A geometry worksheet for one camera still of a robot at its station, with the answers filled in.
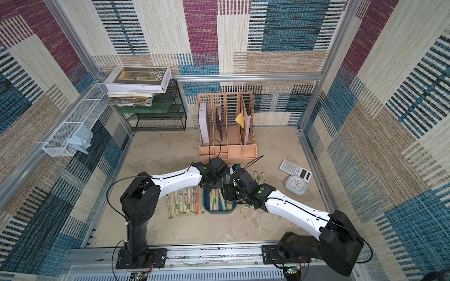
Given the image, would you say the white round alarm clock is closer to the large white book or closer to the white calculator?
the white calculator

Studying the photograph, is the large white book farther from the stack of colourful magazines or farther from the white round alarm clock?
the white round alarm clock

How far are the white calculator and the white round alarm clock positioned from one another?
13 millimetres

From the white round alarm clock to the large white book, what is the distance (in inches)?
30.8

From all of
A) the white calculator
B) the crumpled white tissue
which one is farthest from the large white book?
the white calculator

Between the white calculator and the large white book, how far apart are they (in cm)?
76

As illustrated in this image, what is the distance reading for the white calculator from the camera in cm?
98

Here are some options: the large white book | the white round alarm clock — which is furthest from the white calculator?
the large white book

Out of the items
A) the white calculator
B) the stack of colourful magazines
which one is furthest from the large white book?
the white calculator

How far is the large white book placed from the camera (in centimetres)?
82

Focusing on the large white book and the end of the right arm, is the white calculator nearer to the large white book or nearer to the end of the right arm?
the end of the right arm

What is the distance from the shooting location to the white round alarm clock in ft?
3.00

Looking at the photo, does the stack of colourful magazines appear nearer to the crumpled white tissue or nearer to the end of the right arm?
the crumpled white tissue

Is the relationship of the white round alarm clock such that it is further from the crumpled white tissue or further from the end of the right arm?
the crumpled white tissue

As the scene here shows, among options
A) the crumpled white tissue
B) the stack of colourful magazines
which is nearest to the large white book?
the stack of colourful magazines
